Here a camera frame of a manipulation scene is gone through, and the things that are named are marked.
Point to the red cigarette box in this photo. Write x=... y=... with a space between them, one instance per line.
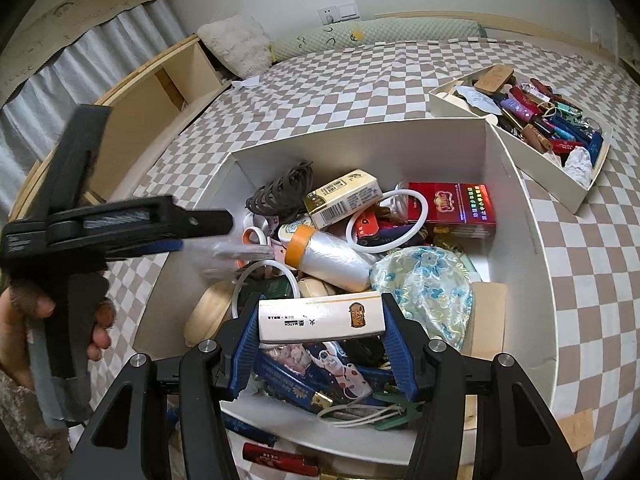
x=450 y=207

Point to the long white matchbox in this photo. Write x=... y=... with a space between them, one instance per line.
x=320 y=320

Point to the person's left hand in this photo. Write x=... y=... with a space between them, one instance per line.
x=17 y=325

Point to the floral fabric pouch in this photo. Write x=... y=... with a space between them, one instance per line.
x=425 y=285

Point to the navy printed lighter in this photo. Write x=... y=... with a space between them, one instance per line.
x=247 y=427

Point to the yellow tissue pack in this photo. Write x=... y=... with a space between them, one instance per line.
x=345 y=197

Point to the large white shoe box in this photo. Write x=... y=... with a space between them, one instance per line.
x=400 y=150

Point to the beige drawn valance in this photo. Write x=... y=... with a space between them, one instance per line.
x=75 y=15

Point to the white paper scrap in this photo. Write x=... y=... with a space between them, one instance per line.
x=246 y=81

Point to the pile of colourful lighters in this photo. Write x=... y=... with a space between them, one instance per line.
x=540 y=120

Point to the person's left forearm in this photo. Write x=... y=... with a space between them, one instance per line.
x=20 y=425

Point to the green bolster pillow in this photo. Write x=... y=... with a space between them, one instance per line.
x=390 y=37

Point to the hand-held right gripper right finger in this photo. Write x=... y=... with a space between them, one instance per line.
x=397 y=355

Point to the white fluffy pillow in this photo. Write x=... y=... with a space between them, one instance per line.
x=235 y=45

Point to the wooden oval box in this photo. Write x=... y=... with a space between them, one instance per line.
x=210 y=310

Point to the grey-blue curtain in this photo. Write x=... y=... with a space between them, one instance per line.
x=100 y=70

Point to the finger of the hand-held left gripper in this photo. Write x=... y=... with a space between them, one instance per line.
x=205 y=223
x=167 y=247

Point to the green clothespin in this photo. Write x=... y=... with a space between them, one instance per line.
x=395 y=410

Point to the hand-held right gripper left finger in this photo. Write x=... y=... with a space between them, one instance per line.
x=247 y=355

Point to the shallow white box lid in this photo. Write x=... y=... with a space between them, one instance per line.
x=565 y=180

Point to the pink tape rolls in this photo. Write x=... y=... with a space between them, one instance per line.
x=255 y=240

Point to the wooden bedside shelf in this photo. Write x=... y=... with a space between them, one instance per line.
x=135 y=125

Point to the red lighter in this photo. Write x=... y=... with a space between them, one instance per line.
x=280 y=460

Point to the white wall socket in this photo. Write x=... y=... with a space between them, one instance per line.
x=337 y=14
x=600 y=39

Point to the brown hair claw clip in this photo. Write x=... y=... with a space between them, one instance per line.
x=280 y=190

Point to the blue cartoon printed box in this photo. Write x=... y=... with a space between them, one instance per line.
x=310 y=375

